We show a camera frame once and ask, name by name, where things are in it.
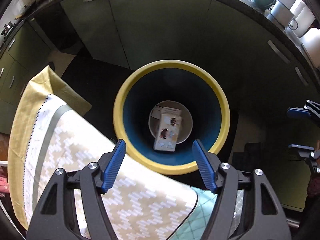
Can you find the green base cabinets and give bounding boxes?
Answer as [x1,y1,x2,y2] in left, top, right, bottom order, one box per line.
[0,0,320,210]

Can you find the printed white carton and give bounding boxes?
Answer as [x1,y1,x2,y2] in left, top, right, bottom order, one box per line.
[153,106,182,152]

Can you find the white canister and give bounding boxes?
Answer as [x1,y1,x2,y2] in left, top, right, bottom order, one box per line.
[300,27,320,68]
[290,0,316,37]

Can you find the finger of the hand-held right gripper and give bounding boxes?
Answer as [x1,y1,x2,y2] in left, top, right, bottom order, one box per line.
[288,142,320,174]
[287,100,320,120]

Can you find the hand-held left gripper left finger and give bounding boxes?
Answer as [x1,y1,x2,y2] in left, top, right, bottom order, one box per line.
[27,139,126,240]

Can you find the blue trash bin yellow rim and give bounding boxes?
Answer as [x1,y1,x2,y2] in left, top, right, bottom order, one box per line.
[113,60,230,176]

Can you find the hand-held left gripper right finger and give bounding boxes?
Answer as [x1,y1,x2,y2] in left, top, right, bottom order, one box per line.
[192,139,293,240]

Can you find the patterned tablecloth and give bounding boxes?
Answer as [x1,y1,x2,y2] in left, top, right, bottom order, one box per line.
[7,65,245,240]

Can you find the white enamel mug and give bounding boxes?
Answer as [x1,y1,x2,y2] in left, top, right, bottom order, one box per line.
[270,0,299,29]

